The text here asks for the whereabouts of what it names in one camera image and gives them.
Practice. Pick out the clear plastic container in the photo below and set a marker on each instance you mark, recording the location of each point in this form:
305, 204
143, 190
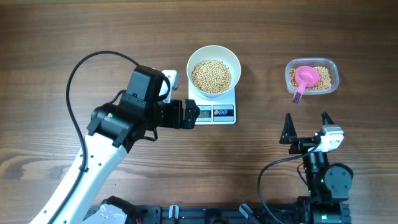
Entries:
313, 62

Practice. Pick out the soybeans in white bowl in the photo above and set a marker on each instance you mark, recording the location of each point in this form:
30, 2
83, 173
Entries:
211, 76

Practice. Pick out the white digital kitchen scale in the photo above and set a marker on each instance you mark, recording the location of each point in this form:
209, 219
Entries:
220, 109

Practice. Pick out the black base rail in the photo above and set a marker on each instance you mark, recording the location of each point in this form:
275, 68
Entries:
218, 214

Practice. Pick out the yellow soybeans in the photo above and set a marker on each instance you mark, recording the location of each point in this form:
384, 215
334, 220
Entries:
323, 84

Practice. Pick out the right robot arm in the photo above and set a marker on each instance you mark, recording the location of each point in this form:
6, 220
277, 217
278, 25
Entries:
328, 184

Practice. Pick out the white round bowl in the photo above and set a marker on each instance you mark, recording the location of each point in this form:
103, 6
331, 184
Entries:
215, 52

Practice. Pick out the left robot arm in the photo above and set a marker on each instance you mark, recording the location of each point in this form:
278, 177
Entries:
145, 105

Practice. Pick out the pink plastic measuring scoop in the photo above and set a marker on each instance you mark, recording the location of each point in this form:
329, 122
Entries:
305, 77

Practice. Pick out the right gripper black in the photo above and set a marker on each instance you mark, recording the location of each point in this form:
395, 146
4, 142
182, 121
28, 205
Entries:
289, 137

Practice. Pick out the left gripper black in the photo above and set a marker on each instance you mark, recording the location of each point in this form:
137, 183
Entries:
176, 121

